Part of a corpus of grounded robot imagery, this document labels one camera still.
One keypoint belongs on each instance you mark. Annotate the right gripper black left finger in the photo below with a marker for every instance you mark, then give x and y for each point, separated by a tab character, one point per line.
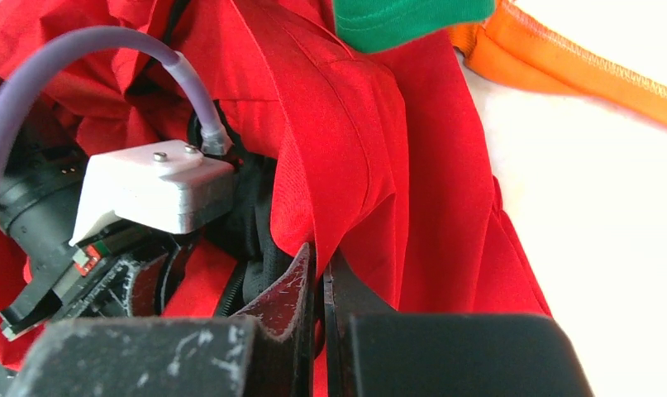
264	349

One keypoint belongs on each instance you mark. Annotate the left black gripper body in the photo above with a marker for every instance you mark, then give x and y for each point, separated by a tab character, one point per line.
127	270

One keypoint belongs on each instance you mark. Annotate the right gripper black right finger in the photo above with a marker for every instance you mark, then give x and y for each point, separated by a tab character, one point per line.
374	350

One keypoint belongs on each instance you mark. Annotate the red jacket black lining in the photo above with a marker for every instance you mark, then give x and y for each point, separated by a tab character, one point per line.
380	157

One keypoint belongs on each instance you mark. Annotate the green shirt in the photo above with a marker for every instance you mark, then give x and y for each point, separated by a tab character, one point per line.
372	26

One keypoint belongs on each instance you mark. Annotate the orange garment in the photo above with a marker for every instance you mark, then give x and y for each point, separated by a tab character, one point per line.
515	49

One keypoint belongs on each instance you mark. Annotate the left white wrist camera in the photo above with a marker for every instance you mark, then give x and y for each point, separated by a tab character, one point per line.
168	186

